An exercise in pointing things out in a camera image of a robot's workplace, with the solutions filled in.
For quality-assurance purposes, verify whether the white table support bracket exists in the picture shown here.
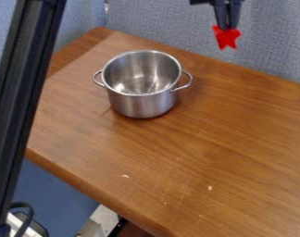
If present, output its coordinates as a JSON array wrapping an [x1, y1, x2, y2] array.
[[75, 205, 119, 237]]

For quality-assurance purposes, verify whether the red star-profile plastic bar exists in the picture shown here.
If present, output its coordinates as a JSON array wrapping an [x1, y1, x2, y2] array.
[[211, 25, 241, 50]]

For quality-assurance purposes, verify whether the stainless steel pot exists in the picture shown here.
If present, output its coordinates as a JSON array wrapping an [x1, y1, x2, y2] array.
[[91, 50, 192, 119]]

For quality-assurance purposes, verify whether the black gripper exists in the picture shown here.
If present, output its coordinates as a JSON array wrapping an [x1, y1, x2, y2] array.
[[188, 0, 242, 30]]

